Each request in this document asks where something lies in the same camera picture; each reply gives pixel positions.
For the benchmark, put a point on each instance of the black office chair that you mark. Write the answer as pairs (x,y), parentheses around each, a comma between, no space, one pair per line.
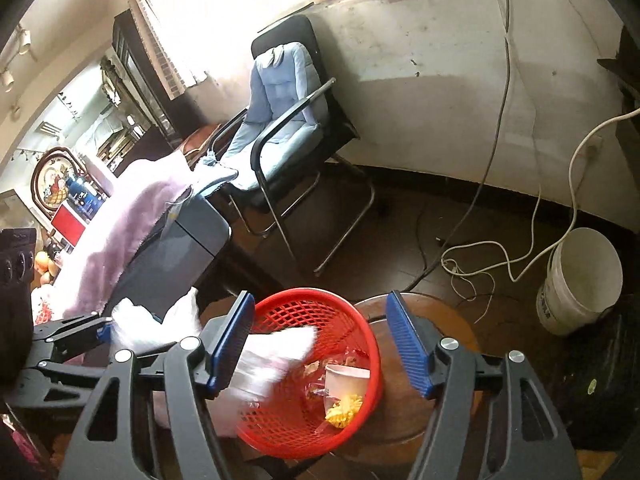
(340,125)

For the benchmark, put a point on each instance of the clear plastic wrapper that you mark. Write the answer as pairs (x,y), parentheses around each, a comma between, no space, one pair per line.
(345,359)

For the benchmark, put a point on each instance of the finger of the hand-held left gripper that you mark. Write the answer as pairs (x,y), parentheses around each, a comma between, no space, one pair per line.
(75,332)
(60,380)

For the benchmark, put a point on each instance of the orange fruit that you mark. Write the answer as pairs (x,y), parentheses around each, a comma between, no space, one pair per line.
(42,260)

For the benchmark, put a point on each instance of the white tissue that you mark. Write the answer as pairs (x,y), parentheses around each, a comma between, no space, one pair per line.
(270,360)

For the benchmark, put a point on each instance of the purple printed tablecloth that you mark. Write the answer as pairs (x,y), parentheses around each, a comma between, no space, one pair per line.
(125,220)

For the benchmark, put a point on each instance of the round wooden stool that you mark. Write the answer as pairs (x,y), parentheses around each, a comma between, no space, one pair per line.
(395,427)

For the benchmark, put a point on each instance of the white paper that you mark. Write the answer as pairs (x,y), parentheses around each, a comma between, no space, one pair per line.
(150,325)

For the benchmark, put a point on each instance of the yellow crumpled wrapper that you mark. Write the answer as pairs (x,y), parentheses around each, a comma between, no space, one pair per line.
(345,407)

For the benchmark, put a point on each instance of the decorative round plate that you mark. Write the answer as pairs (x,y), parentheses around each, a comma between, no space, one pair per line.
(52,180)

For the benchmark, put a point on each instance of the blue jar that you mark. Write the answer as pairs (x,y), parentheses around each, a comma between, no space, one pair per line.
(80,195)

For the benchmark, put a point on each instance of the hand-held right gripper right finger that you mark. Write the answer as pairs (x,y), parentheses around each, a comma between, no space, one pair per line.
(407,347)

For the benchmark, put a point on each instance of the red box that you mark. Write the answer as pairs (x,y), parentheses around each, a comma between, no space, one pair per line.
(67,225)

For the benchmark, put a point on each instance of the white paper cup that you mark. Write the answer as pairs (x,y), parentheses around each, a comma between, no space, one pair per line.
(345,384)

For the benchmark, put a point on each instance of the patterned window blind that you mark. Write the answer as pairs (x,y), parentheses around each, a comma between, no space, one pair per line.
(170,60)

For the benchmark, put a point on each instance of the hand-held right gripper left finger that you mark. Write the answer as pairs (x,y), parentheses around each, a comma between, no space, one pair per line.
(232,342)

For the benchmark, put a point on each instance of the white plastic bucket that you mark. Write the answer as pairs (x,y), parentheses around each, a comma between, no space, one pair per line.
(565,305)

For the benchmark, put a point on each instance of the red mesh basket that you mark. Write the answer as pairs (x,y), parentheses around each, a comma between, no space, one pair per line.
(300,310)

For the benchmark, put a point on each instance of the grey black chair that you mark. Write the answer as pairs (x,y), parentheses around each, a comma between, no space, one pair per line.
(195,235)

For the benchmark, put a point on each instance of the dark glass cabinet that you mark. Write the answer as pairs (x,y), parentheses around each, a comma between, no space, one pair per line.
(135,70)

